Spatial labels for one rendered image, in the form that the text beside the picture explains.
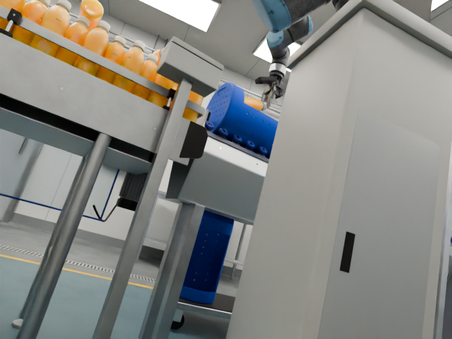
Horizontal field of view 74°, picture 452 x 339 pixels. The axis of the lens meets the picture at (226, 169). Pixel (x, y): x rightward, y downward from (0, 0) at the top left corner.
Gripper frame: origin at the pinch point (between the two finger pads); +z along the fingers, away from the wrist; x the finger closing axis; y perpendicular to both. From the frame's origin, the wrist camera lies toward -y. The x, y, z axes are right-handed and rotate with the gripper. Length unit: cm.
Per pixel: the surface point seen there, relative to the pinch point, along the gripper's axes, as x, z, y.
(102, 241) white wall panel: 338, 116, 4
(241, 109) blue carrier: -13.9, 15.0, -20.0
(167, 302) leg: -9, 100, -25
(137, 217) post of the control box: -31, 72, -53
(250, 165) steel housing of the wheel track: -13.0, 36.8, -7.4
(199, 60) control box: -34, 17, -50
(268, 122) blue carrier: -13.9, 14.5, -4.2
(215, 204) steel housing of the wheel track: -7, 58, -16
